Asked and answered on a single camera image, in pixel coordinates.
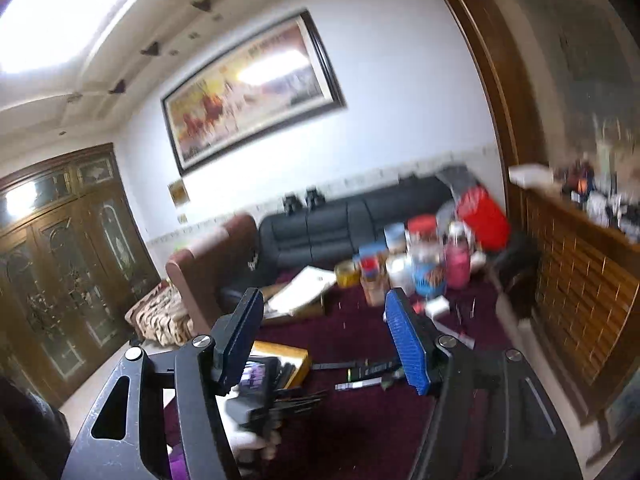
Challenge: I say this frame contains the purple velvet tablecloth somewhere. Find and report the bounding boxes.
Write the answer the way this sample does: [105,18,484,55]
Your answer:
[165,265,518,480]

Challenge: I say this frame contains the clear jar red label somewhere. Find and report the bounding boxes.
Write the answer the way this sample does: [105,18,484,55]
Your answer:
[360,259,392,307]

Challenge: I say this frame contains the flat open cardboard box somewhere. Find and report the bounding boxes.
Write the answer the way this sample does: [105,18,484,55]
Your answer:
[260,285,327,322]

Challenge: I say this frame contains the red bag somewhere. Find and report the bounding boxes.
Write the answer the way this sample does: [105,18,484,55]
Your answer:
[456,185,512,252]

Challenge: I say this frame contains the gold wall plate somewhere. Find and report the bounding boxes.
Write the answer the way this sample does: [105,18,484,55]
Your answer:
[167,180,190,207]

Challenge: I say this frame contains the black leather sofa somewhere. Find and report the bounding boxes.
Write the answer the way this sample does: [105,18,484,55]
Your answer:
[257,175,455,272]

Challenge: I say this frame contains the person's left hand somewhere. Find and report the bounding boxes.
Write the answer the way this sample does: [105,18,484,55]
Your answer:
[227,401,284,466]

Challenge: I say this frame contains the bottle with pink sleeve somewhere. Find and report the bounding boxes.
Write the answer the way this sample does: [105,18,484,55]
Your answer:
[444,220,472,289]

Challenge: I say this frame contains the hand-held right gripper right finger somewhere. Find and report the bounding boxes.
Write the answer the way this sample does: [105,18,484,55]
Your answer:
[384,287,586,480]

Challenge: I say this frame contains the ceiling light panel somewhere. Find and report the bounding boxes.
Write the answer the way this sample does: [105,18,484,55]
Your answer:
[0,0,167,75]

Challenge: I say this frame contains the wooden door frame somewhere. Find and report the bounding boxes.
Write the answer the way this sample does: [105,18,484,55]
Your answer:
[425,0,548,173]

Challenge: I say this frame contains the brown armchair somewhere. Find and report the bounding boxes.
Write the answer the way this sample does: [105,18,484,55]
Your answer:
[166,213,281,352]

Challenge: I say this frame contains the wooden double door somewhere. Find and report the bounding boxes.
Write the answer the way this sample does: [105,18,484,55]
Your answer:
[0,142,162,407]

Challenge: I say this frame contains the framed painting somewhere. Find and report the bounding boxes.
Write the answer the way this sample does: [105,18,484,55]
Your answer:
[161,8,347,177]

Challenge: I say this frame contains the white charger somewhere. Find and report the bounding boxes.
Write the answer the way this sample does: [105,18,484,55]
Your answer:
[424,296,452,319]

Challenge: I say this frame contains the clear jar blue label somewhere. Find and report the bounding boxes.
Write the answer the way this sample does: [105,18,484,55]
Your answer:
[406,214,447,297]

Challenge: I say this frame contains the clear gel pen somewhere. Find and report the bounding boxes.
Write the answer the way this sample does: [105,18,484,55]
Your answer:
[335,380,396,392]

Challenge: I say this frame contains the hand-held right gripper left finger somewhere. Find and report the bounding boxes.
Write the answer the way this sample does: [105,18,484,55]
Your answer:
[60,287,264,480]

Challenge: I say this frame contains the striped brown blanket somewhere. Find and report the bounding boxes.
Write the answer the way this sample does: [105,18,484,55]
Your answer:
[124,282,194,350]

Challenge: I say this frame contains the wooden partition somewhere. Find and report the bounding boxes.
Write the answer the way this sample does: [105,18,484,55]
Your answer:
[507,165,640,413]

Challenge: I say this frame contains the black marker yellow cap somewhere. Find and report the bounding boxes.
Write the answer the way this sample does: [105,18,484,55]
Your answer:
[311,357,402,372]

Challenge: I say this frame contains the yellow taped cardboard box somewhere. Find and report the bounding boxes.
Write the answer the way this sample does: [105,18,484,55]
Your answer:
[250,340,312,392]

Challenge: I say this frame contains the gold tape roll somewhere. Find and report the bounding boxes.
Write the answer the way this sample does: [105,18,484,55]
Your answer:
[335,260,362,289]

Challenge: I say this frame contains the cluttered small ornaments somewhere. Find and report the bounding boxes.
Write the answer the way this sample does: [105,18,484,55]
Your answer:
[560,152,640,241]

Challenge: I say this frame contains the white plastic jar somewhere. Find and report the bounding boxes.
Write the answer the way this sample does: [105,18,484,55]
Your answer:
[385,254,417,297]

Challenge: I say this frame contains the white box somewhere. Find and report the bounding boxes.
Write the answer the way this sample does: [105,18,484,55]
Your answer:
[508,164,557,187]

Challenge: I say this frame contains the black marker green cap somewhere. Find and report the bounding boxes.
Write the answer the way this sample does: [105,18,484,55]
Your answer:
[347,366,404,390]

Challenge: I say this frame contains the white paper booklet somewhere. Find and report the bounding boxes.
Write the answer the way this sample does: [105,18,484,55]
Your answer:
[264,266,337,317]

